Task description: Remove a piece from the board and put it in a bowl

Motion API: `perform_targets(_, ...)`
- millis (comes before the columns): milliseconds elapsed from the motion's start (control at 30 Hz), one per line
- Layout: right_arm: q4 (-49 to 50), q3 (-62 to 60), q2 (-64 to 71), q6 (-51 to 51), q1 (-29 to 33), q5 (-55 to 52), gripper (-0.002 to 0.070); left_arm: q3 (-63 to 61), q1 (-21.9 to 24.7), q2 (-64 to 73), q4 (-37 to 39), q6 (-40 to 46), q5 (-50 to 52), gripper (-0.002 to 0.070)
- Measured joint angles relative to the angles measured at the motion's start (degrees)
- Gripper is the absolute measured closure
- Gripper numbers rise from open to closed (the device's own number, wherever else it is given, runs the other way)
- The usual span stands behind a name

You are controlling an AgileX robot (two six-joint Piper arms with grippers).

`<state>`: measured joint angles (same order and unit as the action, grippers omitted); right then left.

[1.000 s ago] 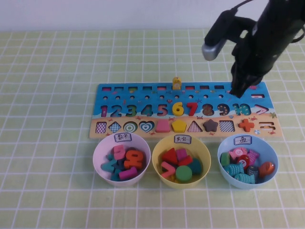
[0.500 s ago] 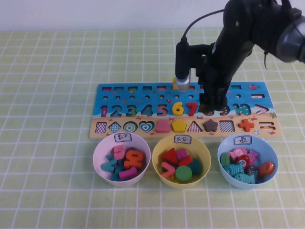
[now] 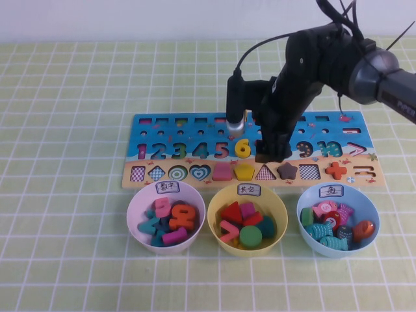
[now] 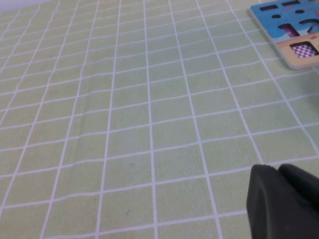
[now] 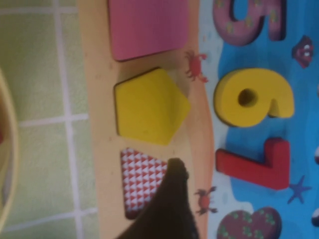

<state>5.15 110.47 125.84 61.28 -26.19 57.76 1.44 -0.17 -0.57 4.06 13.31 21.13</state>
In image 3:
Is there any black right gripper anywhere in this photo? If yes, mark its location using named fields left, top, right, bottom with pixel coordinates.
left=254, top=61, right=323, bottom=164

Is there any blue wooden puzzle board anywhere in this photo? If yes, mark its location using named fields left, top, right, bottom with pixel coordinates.
left=120, top=111, right=382, bottom=190

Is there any brown wooden star piece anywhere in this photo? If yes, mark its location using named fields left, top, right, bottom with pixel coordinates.
left=276, top=162, right=297, bottom=180

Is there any yellow wooden pentagon piece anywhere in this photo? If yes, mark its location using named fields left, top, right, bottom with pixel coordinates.
left=233, top=163, right=255, bottom=181

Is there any pink wooden trapezoid piece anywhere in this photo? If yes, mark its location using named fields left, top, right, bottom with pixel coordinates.
left=213, top=164, right=232, bottom=181

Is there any yellow plastic bowl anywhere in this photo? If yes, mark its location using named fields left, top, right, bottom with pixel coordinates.
left=207, top=182, right=289, bottom=258

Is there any magenta wooden square piece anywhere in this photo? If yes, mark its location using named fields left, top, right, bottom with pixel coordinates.
left=239, top=201, right=255, bottom=219

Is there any orange wooden plus piece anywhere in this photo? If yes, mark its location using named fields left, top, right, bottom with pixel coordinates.
left=325, top=161, right=348, bottom=180

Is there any red wooden shape piece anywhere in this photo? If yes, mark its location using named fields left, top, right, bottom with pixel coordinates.
left=242, top=211, right=263, bottom=226

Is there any green wooden fish piece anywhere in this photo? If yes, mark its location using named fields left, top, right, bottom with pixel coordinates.
left=299, top=207, right=315, bottom=226

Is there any red wooden triangle piece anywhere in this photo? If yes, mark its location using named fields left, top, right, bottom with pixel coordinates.
left=220, top=201, right=244, bottom=224

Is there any teal wooden shape piece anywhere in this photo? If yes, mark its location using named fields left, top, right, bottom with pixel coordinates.
left=256, top=215, right=276, bottom=238

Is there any pink wooden fish piece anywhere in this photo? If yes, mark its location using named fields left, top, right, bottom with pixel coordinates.
left=311, top=200, right=336, bottom=218

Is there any green wooden circle piece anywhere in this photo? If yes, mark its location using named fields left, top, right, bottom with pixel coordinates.
left=239, top=225, right=263, bottom=250

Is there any red wooden fish piece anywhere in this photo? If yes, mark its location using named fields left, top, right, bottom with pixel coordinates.
left=321, top=210, right=341, bottom=231

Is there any magenta wooden fish piece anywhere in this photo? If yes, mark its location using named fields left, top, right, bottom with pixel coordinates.
left=336, top=203, right=354, bottom=225

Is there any blue plastic bowl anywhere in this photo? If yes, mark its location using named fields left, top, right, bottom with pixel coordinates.
left=296, top=183, right=380, bottom=259

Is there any orange wooden fish piece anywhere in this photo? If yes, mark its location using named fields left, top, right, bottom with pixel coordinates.
left=351, top=220, right=376, bottom=242

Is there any pink plastic bowl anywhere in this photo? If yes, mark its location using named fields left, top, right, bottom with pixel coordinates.
left=126, top=181, right=207, bottom=254

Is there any yellow wooden number six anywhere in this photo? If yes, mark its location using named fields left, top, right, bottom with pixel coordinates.
left=234, top=138, right=252, bottom=159

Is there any white handwritten paper label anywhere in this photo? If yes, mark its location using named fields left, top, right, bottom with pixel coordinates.
left=237, top=183, right=263, bottom=197
left=155, top=181, right=181, bottom=194
left=318, top=183, right=344, bottom=198

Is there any pink wooden greater-than sign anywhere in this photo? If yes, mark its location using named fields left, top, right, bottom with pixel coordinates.
left=219, top=220, right=241, bottom=242

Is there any teal striped wooden fish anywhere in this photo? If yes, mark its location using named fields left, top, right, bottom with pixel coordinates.
left=304, top=222, right=334, bottom=239
left=318, top=235, right=349, bottom=252

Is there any dark grey wooden fish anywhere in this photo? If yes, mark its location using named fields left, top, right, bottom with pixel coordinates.
left=335, top=225, right=354, bottom=242

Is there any orange wooden number ten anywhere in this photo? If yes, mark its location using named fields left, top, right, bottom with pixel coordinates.
left=168, top=207, right=200, bottom=232

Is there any pink wooden number five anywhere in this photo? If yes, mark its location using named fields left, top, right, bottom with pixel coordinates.
left=154, top=197, right=172, bottom=219

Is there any magenta wooden number one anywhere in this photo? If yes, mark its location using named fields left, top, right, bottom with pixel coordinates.
left=161, top=226, right=189, bottom=246

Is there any dark blue wooden number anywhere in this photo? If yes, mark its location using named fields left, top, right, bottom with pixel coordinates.
left=155, top=217, right=172, bottom=233

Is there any teal wooden number two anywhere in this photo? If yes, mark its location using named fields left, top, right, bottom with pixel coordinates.
left=137, top=218, right=160, bottom=233

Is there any green checked tablecloth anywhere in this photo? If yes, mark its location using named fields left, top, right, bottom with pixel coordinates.
left=0, top=35, right=416, bottom=312

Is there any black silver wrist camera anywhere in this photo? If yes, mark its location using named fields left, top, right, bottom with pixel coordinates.
left=226, top=75, right=246, bottom=137

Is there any thick black camera cable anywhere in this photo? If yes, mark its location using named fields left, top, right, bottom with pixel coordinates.
left=232, top=0, right=361, bottom=79

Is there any thin black looped cable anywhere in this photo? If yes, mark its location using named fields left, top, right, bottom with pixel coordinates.
left=339, top=0, right=361, bottom=38

